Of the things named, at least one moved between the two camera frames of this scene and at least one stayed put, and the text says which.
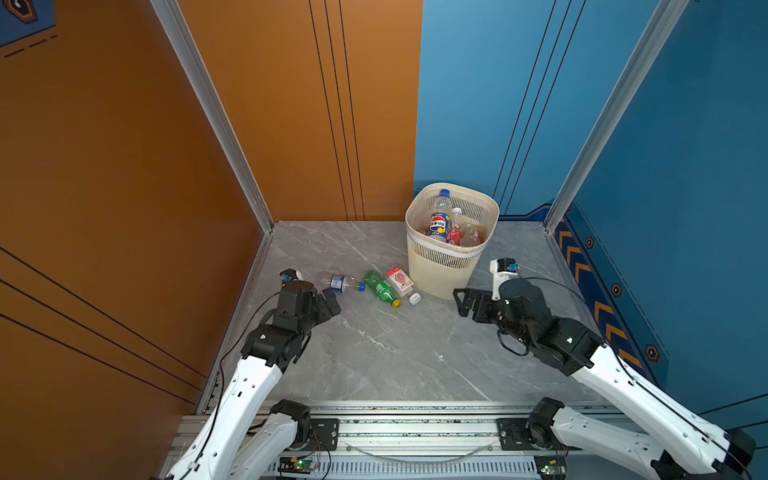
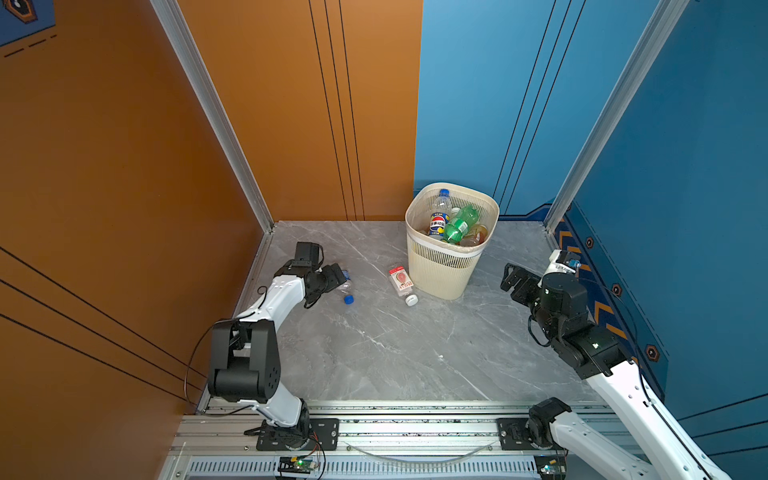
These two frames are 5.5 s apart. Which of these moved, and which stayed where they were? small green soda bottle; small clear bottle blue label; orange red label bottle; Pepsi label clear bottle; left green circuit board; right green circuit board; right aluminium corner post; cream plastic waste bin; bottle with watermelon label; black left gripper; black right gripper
Moved: black right gripper; small green soda bottle; small clear bottle blue label; black left gripper
Stayed: cream plastic waste bin; right aluminium corner post; bottle with watermelon label; left green circuit board; Pepsi label clear bottle; orange red label bottle; right green circuit board
